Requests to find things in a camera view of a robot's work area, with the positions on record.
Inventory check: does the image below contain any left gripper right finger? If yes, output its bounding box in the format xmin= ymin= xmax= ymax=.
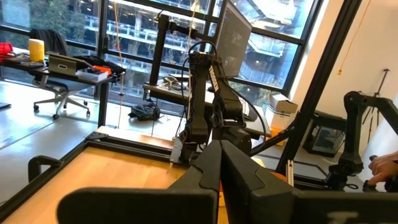
xmin=220 ymin=139 xmax=296 ymax=224

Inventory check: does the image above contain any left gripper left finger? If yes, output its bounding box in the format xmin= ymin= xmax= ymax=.
xmin=169 ymin=139 xmax=223 ymax=192

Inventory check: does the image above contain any black diagonal brace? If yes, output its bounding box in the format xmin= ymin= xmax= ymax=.
xmin=248 ymin=119 xmax=301 ymax=157

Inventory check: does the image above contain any orange plastic bin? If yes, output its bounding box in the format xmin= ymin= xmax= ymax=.
xmin=269 ymin=171 xmax=287 ymax=184

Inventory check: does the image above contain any yellow box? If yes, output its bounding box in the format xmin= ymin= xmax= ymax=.
xmin=271 ymin=129 xmax=285 ymax=146

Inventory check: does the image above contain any white cardboard box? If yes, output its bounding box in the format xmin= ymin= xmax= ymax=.
xmin=265 ymin=105 xmax=296 ymax=132
xmin=268 ymin=92 xmax=299 ymax=114

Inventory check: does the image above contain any black floor bag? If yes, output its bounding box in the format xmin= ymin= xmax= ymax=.
xmin=127 ymin=101 xmax=162 ymax=122

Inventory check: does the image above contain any black open-front box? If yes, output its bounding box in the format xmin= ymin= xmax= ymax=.
xmin=302 ymin=111 xmax=348 ymax=159

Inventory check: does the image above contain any large dark desk monitor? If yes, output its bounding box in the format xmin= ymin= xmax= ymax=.
xmin=215 ymin=0 xmax=253 ymax=79

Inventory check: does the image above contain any black monitor pole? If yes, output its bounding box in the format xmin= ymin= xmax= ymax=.
xmin=148 ymin=14 xmax=220 ymax=87

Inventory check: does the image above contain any dark desk with clutter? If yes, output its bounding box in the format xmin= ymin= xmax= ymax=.
xmin=0 ymin=57 xmax=124 ymax=128

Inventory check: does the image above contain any person's hand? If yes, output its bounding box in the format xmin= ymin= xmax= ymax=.
xmin=368 ymin=151 xmax=398 ymax=187

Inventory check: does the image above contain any white tray with orange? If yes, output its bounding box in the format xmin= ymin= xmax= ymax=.
xmin=75 ymin=65 xmax=112 ymax=83

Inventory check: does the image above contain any thin black tripod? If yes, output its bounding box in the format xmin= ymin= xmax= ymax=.
xmin=361 ymin=67 xmax=391 ymax=127

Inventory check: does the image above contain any black bag on desk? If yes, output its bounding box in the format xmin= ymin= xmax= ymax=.
xmin=73 ymin=54 xmax=126 ymax=76

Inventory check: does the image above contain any grey metal box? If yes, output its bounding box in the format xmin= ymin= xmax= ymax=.
xmin=47 ymin=52 xmax=79 ymax=77

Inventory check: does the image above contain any office chair with jacket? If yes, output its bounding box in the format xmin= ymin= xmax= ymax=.
xmin=29 ymin=27 xmax=91 ymax=121

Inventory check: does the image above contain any yellow cylinder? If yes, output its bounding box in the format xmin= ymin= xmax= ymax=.
xmin=28 ymin=38 xmax=45 ymax=62

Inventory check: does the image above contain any red container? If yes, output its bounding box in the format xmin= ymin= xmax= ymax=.
xmin=0 ymin=42 xmax=14 ymax=57

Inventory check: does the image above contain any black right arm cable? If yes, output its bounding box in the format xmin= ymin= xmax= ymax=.
xmin=234 ymin=90 xmax=269 ymax=139

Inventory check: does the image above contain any small silver post bracket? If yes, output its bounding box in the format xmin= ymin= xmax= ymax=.
xmin=286 ymin=159 xmax=295 ymax=188

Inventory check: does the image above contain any black rig upright post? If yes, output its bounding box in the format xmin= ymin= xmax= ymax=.
xmin=275 ymin=0 xmax=364 ymax=177

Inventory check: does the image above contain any thin yellow wall cord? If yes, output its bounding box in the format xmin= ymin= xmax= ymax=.
xmin=336 ymin=0 xmax=373 ymax=77

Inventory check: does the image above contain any black arched handle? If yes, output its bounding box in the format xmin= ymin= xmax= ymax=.
xmin=27 ymin=155 xmax=63 ymax=184

